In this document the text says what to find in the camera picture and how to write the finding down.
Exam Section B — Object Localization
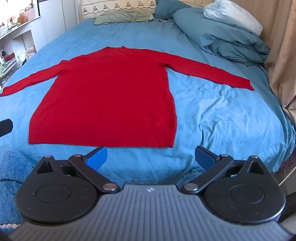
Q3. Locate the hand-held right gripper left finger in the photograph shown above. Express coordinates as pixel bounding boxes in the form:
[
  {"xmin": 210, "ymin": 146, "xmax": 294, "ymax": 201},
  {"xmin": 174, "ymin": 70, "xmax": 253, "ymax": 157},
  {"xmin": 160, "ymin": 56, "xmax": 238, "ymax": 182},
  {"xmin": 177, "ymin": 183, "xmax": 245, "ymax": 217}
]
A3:
[{"xmin": 35, "ymin": 146, "xmax": 121, "ymax": 194}]

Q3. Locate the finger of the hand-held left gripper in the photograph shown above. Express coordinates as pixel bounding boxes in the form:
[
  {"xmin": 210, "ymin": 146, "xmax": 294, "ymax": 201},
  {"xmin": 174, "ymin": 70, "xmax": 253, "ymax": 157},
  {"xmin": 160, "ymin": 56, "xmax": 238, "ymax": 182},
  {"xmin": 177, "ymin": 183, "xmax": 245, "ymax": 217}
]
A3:
[{"xmin": 0, "ymin": 119, "xmax": 14, "ymax": 137}]

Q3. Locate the green pillow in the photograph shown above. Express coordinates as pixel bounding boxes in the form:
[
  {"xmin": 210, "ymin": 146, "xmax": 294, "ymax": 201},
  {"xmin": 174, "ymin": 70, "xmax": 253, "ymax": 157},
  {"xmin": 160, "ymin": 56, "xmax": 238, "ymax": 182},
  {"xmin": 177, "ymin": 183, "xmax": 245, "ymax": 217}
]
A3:
[{"xmin": 94, "ymin": 9, "xmax": 153, "ymax": 25}]

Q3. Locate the red towel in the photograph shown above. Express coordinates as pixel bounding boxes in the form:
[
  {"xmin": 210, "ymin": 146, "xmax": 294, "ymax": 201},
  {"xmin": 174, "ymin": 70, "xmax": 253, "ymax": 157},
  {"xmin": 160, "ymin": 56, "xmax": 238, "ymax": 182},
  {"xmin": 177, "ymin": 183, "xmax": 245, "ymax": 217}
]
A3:
[{"xmin": 0, "ymin": 46, "xmax": 255, "ymax": 149}]

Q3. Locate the blue fluffy rug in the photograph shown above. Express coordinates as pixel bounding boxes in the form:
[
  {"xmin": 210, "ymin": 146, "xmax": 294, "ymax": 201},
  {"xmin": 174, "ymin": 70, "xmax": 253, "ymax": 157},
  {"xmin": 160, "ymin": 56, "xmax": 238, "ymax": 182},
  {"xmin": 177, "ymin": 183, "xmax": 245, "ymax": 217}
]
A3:
[{"xmin": 0, "ymin": 139, "xmax": 47, "ymax": 229}]

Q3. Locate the black cable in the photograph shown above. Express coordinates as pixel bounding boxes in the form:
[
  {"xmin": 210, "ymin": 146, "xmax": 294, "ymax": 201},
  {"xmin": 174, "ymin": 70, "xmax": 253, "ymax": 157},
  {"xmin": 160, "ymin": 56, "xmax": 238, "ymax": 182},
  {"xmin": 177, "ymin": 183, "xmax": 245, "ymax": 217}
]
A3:
[{"xmin": 0, "ymin": 178, "xmax": 23, "ymax": 185}]

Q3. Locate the white shelf unit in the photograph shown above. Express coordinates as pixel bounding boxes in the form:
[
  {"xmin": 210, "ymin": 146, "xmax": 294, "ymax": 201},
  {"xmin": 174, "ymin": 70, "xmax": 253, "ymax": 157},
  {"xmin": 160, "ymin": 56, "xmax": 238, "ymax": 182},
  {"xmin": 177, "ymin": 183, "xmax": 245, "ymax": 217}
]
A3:
[{"xmin": 0, "ymin": 14, "xmax": 48, "ymax": 90}]

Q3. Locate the white pillow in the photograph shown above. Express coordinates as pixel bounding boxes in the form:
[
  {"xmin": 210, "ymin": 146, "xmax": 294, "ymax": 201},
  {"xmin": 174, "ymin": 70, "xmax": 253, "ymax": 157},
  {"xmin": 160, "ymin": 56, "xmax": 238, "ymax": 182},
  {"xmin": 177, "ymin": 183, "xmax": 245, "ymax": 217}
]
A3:
[{"xmin": 203, "ymin": 0, "xmax": 263, "ymax": 36}]

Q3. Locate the beige curtain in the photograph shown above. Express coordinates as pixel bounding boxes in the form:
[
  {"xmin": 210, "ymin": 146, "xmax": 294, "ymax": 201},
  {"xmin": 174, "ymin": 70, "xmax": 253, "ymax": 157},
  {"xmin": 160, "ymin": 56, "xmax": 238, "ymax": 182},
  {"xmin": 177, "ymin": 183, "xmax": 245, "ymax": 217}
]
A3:
[{"xmin": 265, "ymin": 0, "xmax": 296, "ymax": 126}]

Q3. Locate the white cable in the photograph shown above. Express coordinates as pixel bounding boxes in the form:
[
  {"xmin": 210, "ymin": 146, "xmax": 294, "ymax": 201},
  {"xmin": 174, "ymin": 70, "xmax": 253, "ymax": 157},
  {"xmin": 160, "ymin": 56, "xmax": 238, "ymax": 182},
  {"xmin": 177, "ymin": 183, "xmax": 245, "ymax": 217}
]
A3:
[{"xmin": 278, "ymin": 169, "xmax": 295, "ymax": 186}]

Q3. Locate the long teal bolster pillow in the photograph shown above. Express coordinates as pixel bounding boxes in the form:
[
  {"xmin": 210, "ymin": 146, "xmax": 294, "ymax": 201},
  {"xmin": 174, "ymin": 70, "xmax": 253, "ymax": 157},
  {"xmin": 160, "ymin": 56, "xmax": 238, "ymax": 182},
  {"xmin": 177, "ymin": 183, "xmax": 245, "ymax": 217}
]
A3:
[{"xmin": 173, "ymin": 8, "xmax": 271, "ymax": 67}]

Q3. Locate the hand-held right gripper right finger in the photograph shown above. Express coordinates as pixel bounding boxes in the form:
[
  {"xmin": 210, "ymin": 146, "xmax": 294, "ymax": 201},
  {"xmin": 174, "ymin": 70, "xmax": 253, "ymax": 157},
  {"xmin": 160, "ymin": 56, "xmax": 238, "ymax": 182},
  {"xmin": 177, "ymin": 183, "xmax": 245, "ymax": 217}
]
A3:
[{"xmin": 181, "ymin": 146, "xmax": 270, "ymax": 194}]

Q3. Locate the white wardrobe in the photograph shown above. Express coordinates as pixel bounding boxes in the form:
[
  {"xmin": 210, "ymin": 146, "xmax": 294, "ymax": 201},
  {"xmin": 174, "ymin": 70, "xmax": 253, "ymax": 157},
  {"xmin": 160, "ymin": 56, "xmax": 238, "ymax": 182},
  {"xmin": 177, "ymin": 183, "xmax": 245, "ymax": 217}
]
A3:
[{"xmin": 38, "ymin": 0, "xmax": 84, "ymax": 32}]

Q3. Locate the cream patterned pillow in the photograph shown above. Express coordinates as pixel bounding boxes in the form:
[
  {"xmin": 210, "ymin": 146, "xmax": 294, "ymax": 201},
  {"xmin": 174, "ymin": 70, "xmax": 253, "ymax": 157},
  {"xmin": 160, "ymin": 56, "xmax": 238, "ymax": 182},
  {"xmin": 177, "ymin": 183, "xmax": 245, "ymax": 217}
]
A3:
[{"xmin": 83, "ymin": 0, "xmax": 157, "ymax": 20}]

